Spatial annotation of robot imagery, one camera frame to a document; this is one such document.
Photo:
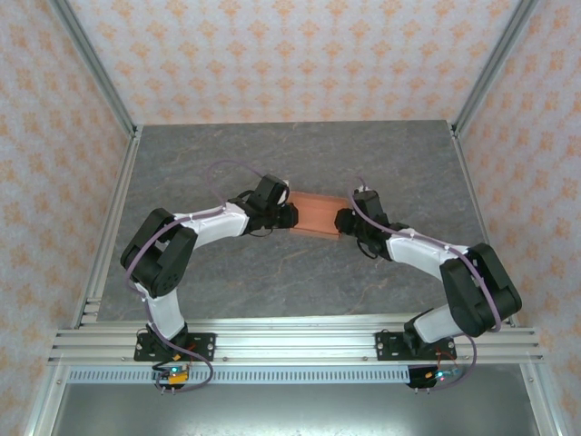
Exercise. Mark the pink paper box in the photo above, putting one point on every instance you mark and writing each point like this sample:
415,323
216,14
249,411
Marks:
318,213

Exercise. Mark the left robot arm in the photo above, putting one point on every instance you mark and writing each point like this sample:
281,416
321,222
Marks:
159,263

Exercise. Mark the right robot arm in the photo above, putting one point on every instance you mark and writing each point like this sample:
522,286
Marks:
476,290

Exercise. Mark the grey metal sheet panel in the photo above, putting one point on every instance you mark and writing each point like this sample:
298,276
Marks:
295,411

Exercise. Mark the aluminium table side rail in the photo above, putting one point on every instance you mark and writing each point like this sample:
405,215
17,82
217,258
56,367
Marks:
472,191
111,218

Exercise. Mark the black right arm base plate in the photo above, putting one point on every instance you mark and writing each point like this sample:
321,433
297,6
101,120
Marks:
386,345

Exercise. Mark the aluminium mounting rail beam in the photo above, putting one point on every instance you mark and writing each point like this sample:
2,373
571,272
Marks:
295,340

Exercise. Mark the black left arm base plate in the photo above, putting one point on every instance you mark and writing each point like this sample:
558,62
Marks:
204,345

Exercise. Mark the aluminium corner post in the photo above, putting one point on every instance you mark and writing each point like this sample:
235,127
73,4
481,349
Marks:
97,72
492,68

